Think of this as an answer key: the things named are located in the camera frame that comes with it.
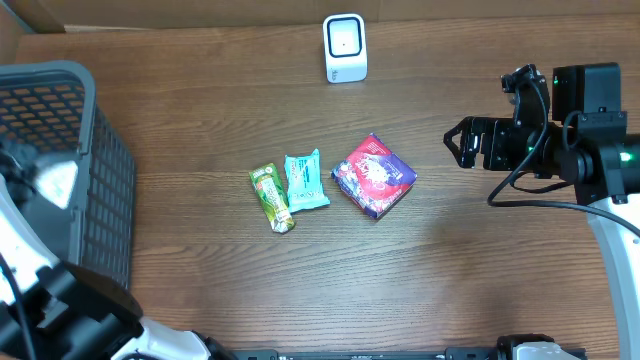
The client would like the red purple snack package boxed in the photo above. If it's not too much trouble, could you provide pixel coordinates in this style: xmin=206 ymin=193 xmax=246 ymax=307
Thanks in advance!
xmin=331 ymin=133 xmax=418 ymax=219

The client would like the teal wet wipes pack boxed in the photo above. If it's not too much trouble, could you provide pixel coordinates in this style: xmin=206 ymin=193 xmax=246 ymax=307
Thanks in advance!
xmin=284 ymin=149 xmax=330 ymax=213

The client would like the green noodle snack pack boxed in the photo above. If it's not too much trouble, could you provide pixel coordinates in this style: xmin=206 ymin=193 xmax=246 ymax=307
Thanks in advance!
xmin=249 ymin=163 xmax=295 ymax=234

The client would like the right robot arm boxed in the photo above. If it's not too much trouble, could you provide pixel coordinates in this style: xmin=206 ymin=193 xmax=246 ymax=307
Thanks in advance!
xmin=443 ymin=63 xmax=639 ymax=359

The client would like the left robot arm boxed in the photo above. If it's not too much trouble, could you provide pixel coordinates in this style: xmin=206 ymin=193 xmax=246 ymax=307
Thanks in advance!
xmin=1 ymin=140 xmax=234 ymax=359

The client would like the white barcode scanner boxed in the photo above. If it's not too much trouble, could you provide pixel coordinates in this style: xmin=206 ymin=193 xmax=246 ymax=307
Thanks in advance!
xmin=322 ymin=13 xmax=368 ymax=84

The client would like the grey plastic basket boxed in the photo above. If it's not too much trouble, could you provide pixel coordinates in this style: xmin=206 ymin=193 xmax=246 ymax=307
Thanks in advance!
xmin=1 ymin=61 xmax=136 ymax=287

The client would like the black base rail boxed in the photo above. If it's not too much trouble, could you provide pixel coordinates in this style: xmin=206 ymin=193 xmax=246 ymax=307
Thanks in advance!
xmin=233 ymin=347 xmax=515 ymax=360

